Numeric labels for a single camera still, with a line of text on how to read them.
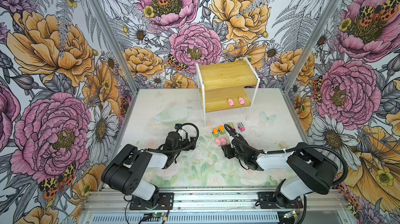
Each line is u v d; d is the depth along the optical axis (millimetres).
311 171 445
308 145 747
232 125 990
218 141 925
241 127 988
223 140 917
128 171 452
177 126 825
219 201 761
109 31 886
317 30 894
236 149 730
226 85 783
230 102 907
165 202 735
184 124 810
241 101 913
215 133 965
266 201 733
